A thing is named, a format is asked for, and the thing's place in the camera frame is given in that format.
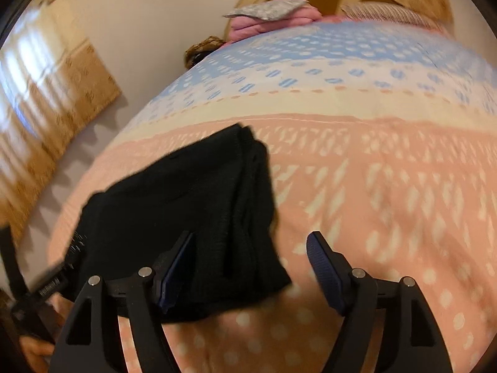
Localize person's left hand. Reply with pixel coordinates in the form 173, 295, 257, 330
19, 293, 70, 373

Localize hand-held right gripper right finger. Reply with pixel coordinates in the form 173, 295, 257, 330
307, 231, 453, 373

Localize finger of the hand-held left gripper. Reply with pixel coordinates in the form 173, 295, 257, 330
64, 231, 90, 270

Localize pink blue polka-dot bedsheet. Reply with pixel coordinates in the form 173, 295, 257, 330
47, 17, 497, 373

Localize pink folded blanket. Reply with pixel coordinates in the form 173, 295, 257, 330
228, 6, 325, 43

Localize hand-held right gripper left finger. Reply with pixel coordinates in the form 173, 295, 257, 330
48, 231, 195, 373

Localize grey patterned cloth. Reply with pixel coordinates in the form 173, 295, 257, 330
222, 0, 311, 22

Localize black pants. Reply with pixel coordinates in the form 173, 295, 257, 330
74, 123, 292, 323

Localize pink striped pillow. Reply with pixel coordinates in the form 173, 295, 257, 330
341, 2, 457, 34

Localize brown fuzzy thing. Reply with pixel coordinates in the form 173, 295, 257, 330
184, 35, 226, 71

